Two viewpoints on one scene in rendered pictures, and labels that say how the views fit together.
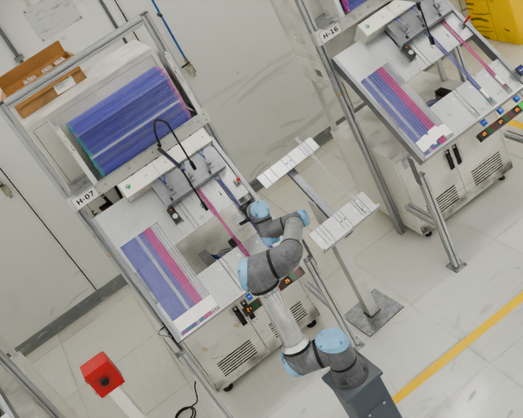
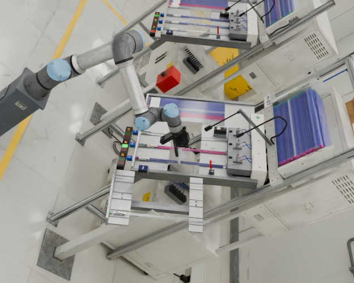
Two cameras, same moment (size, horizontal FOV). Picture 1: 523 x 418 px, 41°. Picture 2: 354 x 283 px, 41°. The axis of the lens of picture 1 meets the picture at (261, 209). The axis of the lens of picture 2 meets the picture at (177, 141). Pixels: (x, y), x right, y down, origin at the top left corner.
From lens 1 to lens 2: 2.76 m
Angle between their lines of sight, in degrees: 58
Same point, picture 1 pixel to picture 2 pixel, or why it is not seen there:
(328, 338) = (62, 65)
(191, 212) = (214, 142)
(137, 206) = (243, 124)
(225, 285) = (153, 127)
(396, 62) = not seen: outside the picture
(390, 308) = (45, 259)
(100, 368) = (171, 72)
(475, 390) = not seen: outside the picture
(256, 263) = (133, 32)
